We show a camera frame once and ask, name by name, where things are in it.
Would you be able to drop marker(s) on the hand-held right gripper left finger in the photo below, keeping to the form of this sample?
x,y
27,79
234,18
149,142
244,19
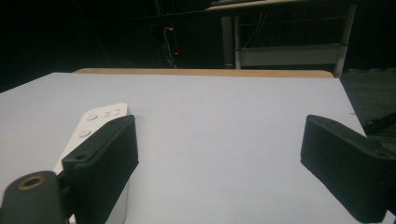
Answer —
x,y
102,161

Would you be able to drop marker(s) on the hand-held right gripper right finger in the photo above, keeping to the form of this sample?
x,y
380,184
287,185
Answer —
x,y
348,168

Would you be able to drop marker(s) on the white remote control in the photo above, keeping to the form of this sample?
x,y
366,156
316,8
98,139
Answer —
x,y
90,127

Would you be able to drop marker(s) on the black stand leg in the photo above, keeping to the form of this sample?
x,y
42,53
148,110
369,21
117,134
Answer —
x,y
380,123

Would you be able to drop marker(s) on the white sheet table cover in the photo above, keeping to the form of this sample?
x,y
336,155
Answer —
x,y
218,130

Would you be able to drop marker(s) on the white metal frame desk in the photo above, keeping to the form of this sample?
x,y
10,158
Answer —
x,y
289,53

